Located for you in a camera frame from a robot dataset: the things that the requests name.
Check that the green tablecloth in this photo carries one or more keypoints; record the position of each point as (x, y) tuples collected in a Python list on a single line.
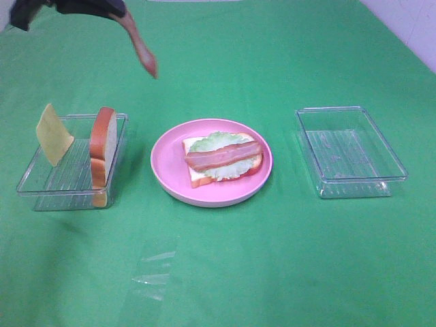
[(283, 258)]

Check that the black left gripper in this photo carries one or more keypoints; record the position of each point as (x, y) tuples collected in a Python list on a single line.
[(23, 11)]

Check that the clear left plastic container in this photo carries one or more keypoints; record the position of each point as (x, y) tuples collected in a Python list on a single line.
[(68, 186)]

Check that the clear right plastic container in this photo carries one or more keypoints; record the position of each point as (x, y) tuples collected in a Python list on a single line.
[(346, 153)]

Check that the green lettuce leaf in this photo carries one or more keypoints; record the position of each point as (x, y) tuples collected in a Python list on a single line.
[(215, 141)]

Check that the yellow cheese slice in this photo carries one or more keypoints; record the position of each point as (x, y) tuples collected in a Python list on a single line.
[(53, 137)]

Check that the bread slice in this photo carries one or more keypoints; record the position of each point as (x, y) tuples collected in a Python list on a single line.
[(221, 156), (102, 146)]

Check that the clear plastic container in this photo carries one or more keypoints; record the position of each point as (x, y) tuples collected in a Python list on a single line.
[(68, 186), (346, 153)]

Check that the clear tape strip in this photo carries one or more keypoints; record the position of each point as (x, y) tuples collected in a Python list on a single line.
[(154, 267)]

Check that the pink plate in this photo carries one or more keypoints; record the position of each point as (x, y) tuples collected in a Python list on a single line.
[(167, 162)]

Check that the bacon strip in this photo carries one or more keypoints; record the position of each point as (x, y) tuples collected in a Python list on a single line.
[(224, 156), (145, 56)]

